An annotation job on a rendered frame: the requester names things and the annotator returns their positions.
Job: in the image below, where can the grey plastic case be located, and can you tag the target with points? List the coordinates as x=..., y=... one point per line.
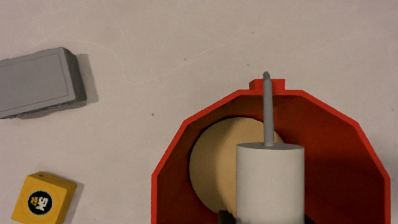
x=39, y=81

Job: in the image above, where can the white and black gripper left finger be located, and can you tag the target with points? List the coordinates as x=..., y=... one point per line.
x=224, y=217

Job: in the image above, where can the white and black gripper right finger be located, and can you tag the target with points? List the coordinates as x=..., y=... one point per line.
x=308, y=220

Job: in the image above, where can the red pail with white wire handle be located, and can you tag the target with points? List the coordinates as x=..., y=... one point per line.
x=331, y=173

